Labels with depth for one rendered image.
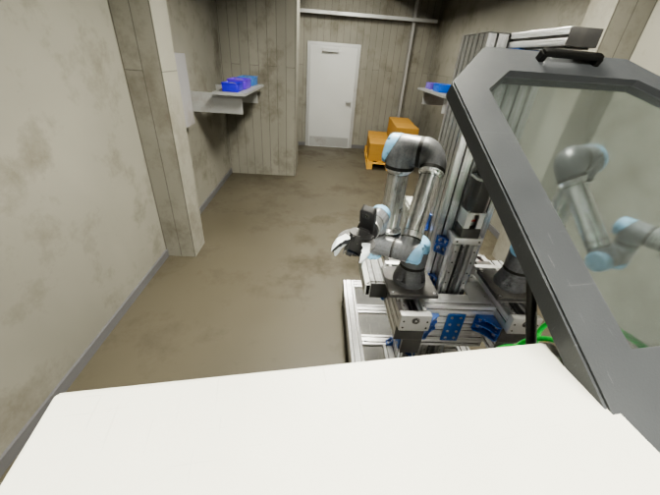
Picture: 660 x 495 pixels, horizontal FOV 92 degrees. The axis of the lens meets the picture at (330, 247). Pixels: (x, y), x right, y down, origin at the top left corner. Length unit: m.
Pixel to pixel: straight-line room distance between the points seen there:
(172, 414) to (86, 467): 0.08
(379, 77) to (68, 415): 7.98
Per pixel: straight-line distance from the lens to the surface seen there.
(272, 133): 5.83
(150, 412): 0.46
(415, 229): 1.15
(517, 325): 1.66
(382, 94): 8.19
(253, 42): 5.74
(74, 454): 0.47
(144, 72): 3.18
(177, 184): 3.33
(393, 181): 1.32
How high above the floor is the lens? 1.92
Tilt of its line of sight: 31 degrees down
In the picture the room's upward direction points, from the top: 4 degrees clockwise
